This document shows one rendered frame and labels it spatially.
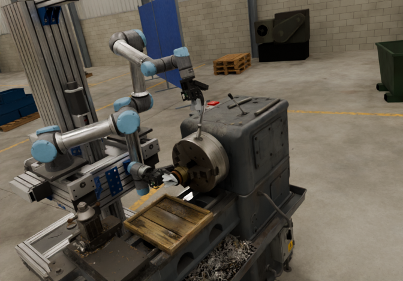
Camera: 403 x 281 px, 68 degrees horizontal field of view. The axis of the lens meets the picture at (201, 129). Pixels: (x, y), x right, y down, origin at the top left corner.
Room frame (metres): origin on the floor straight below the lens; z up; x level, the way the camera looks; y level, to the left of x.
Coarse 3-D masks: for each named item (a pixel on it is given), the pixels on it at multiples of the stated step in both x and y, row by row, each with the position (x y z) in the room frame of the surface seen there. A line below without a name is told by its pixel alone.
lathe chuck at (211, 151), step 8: (192, 136) 1.48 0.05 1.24; (200, 136) 1.47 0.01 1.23; (176, 144) 1.50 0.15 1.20; (184, 144) 1.46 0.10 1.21; (192, 144) 1.42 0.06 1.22; (200, 144) 1.40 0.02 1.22; (208, 144) 1.41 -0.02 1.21; (192, 152) 1.43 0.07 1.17; (200, 152) 1.38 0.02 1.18; (208, 152) 1.37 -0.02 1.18; (216, 152) 1.39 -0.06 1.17; (192, 160) 1.50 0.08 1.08; (200, 160) 1.39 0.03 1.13; (208, 160) 1.35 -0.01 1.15; (216, 160) 1.36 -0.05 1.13; (224, 168) 1.38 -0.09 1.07; (216, 176) 1.34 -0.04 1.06; (224, 176) 1.40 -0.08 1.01; (192, 184) 1.46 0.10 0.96; (200, 184) 1.41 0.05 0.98; (208, 184) 1.37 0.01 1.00; (216, 184) 1.37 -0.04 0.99
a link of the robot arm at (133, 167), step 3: (132, 162) 1.53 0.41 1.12; (135, 162) 1.52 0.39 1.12; (138, 162) 1.52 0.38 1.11; (129, 165) 1.51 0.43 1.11; (132, 165) 1.50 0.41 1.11; (135, 165) 1.49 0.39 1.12; (138, 165) 1.48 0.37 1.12; (141, 165) 1.47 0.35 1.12; (129, 168) 1.50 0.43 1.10; (132, 168) 1.48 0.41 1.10; (135, 168) 1.47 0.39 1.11; (138, 168) 1.46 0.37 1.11; (129, 171) 1.50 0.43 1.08; (132, 171) 1.48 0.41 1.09; (135, 171) 1.46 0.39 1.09; (138, 171) 1.44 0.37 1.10; (132, 174) 1.48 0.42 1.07; (135, 174) 1.46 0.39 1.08; (138, 174) 1.44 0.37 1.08; (135, 177) 1.47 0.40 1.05; (138, 177) 1.47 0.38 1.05
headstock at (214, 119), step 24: (240, 96) 2.04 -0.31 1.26; (192, 120) 1.69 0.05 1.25; (216, 120) 1.62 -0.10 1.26; (240, 120) 1.56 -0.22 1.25; (264, 120) 1.58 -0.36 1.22; (240, 144) 1.41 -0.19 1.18; (264, 144) 1.58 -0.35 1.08; (288, 144) 1.83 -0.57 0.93; (240, 168) 1.41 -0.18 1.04; (264, 168) 1.59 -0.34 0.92; (240, 192) 1.42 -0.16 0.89
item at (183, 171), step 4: (176, 168) 1.37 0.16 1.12; (180, 168) 1.36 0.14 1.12; (184, 168) 1.36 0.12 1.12; (172, 172) 1.34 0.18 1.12; (176, 172) 1.34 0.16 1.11; (180, 172) 1.34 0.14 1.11; (184, 172) 1.35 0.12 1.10; (176, 176) 1.32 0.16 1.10; (180, 176) 1.33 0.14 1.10; (184, 176) 1.33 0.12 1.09; (180, 180) 1.32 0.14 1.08; (184, 180) 1.33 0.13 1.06; (176, 184) 1.32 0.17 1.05
